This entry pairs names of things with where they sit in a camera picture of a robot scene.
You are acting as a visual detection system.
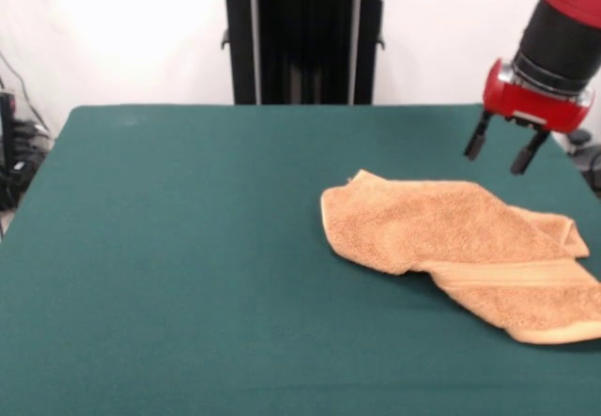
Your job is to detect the grey wall cable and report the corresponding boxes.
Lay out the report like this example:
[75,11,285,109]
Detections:
[0,52,48,131]

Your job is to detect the dark green table cloth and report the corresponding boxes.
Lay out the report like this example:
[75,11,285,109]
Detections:
[0,103,601,416]

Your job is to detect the black round knob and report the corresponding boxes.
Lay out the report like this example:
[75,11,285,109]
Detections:
[568,128,593,155]

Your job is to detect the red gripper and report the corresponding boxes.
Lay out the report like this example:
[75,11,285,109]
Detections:
[463,57,597,176]

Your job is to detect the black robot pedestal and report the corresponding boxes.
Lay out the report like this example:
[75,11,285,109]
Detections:
[205,0,406,106]

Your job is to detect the black cable bundle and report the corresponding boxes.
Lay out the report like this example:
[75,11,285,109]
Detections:
[11,120,54,173]

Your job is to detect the black electronics box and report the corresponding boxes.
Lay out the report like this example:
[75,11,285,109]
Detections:
[0,90,18,210]

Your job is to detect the orange terry towel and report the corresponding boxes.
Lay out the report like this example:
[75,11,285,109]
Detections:
[320,168,601,346]

